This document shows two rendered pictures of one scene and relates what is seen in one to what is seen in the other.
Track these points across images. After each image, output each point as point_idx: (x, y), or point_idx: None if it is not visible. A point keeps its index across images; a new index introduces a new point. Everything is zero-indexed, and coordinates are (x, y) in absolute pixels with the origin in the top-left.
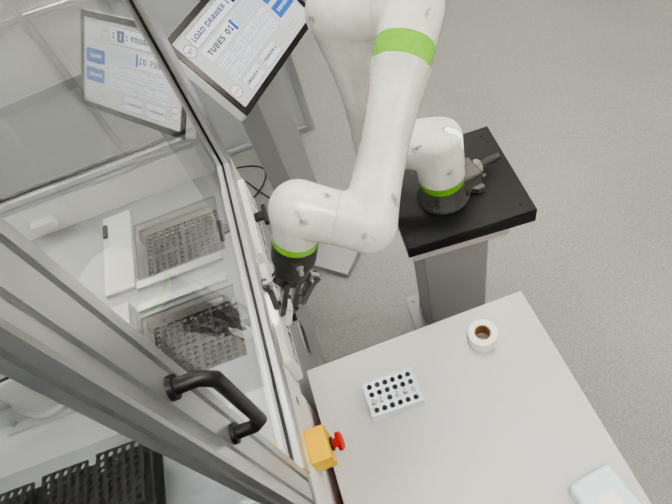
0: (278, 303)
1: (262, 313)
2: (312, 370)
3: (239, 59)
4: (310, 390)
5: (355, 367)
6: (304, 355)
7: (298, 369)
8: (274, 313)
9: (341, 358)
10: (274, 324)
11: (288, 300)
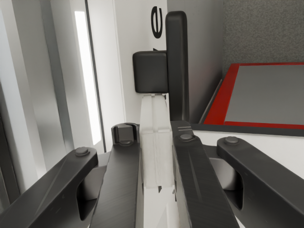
0: (98, 188)
1: (30, 186)
2: (199, 135)
3: None
4: (190, 107)
5: (289, 168)
6: (196, 18)
7: (164, 201)
8: (110, 98)
9: (267, 138)
10: (106, 139)
11: (160, 140)
